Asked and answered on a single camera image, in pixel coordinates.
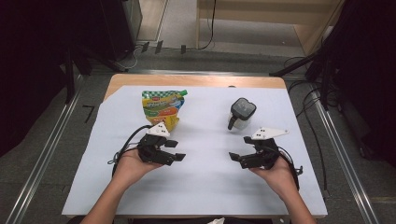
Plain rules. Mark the person's left hand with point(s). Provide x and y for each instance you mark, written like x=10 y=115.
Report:
x=132 y=168

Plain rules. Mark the black stand leg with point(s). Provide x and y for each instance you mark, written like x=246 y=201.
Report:
x=292 y=66

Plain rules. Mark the black tape mark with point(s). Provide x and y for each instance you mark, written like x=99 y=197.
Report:
x=89 y=112

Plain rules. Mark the light wooden cabinet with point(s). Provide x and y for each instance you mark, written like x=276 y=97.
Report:
x=249 y=12

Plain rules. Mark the metal floor rail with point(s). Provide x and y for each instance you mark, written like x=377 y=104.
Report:
x=43 y=155
x=345 y=161

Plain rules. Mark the wooden table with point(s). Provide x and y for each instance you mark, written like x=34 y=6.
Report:
x=193 y=80

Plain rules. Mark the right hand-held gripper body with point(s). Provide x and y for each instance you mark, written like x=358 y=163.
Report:
x=261 y=155

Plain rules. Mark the black curtain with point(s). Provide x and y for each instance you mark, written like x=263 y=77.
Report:
x=37 y=62
x=367 y=77

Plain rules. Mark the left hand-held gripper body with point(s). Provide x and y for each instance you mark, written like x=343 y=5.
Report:
x=152 y=151

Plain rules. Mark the person's right hand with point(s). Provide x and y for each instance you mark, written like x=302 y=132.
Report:
x=277 y=179

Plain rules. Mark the yellow green spouted pouch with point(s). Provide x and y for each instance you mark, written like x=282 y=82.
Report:
x=162 y=107

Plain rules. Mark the white table mat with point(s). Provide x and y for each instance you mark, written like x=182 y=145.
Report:
x=205 y=186

